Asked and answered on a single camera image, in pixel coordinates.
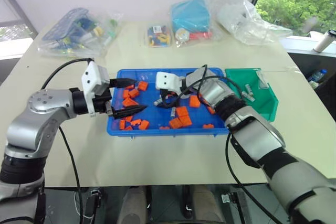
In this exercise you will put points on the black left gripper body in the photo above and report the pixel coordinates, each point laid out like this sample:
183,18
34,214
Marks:
102,102

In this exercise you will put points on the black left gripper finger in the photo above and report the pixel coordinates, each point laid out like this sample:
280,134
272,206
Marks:
122,82
128,110

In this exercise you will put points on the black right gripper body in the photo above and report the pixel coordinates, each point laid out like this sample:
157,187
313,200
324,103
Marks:
170,93

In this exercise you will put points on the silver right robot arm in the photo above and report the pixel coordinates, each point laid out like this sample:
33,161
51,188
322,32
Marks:
262,129

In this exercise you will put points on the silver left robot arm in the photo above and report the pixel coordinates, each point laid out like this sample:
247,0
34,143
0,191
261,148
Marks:
39,103

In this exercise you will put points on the blue plastic bin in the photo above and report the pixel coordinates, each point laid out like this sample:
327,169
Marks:
157,132

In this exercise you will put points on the green plastic bin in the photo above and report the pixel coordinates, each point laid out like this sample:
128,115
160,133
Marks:
262,106

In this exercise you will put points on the silver battery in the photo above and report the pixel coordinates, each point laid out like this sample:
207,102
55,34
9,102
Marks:
244,94
173,112
251,98
248,88
157,102

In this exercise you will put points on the orange toy brick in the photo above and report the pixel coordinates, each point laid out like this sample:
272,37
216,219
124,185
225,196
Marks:
208,126
175,123
194,101
164,128
144,124
122,124
185,120
136,122
134,93
129,86
128,102
128,128
126,94
128,118
211,110
182,110
143,86

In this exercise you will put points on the small bag colourful pieces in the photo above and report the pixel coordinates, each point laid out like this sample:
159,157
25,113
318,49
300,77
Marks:
158,36

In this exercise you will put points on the bag with blue basket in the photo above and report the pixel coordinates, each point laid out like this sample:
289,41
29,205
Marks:
76,33

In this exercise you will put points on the bag with teal cloth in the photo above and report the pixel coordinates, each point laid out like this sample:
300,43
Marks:
191,16

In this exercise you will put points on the grey rounded robot leg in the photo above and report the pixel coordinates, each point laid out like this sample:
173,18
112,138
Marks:
132,205
207,205

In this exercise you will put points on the empty clear plastic bag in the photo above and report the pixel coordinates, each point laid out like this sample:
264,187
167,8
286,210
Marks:
249,22

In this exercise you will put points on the plastic water bottle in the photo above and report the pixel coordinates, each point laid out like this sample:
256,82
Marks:
318,75

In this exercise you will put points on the white cylinder roll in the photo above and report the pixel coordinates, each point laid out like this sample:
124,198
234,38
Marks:
324,41

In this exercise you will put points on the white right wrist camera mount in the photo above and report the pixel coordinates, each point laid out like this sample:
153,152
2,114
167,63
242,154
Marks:
166,80

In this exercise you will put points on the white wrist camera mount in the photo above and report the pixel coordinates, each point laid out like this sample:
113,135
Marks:
90,78
166,80

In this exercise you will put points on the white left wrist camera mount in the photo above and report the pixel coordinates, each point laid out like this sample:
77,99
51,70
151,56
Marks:
90,78

